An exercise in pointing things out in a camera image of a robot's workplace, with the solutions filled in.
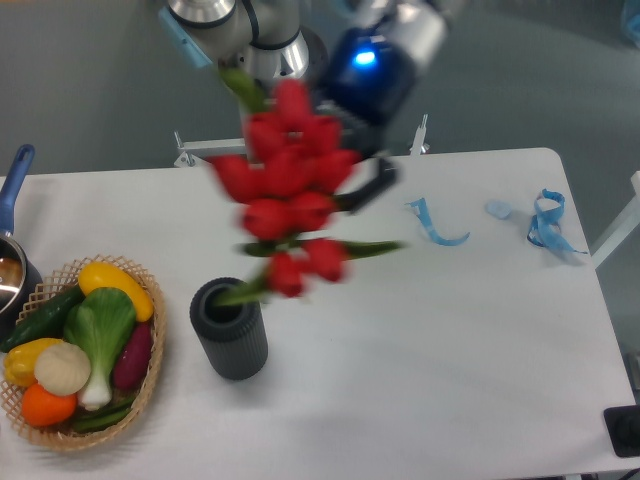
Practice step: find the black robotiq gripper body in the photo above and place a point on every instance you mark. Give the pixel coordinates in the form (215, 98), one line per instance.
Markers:
(365, 82)

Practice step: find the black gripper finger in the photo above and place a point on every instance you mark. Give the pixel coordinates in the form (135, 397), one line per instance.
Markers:
(386, 176)

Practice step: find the red tulip bouquet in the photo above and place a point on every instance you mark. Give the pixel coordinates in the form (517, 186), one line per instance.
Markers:
(286, 192)

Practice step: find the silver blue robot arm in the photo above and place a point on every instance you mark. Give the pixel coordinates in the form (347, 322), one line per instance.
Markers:
(268, 41)

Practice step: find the dark grey ribbed vase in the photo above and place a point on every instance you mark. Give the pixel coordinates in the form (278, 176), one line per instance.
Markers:
(233, 337)

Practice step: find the curved blue tape strip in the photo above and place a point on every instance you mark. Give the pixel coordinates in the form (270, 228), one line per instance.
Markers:
(421, 210)

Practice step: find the light blue bottle cap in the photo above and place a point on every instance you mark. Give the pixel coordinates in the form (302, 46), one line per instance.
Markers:
(498, 209)

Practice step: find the tangled blue tape strip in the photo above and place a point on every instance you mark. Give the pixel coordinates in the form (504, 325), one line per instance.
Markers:
(545, 230)

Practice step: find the yellow squash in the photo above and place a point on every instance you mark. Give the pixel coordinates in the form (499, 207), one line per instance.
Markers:
(98, 274)

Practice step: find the purple sweet potato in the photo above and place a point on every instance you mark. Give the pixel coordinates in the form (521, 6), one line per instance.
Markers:
(131, 367)

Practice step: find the green bok choy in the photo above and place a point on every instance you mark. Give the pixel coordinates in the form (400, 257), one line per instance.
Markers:
(100, 326)

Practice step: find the woven wicker basket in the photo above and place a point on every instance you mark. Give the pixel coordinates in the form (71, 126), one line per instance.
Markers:
(65, 438)

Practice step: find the green cucumber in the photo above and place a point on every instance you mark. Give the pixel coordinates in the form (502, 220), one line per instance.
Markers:
(47, 321)

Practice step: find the white garlic bulb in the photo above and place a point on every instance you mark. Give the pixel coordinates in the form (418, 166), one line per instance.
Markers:
(62, 369)

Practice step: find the green bean pods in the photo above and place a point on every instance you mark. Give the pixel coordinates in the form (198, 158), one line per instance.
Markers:
(103, 418)

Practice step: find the black device at edge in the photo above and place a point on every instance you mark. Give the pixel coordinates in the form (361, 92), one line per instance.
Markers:
(623, 429)

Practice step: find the yellow bell pepper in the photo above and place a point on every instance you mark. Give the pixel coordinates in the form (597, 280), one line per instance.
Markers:
(19, 363)

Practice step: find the orange fruit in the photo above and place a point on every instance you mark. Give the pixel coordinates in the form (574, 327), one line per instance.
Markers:
(41, 408)

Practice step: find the white frame leg right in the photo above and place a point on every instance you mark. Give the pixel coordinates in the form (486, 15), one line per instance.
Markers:
(619, 229)

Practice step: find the blue handled saucepan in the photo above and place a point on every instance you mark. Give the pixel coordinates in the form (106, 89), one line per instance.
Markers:
(19, 277)

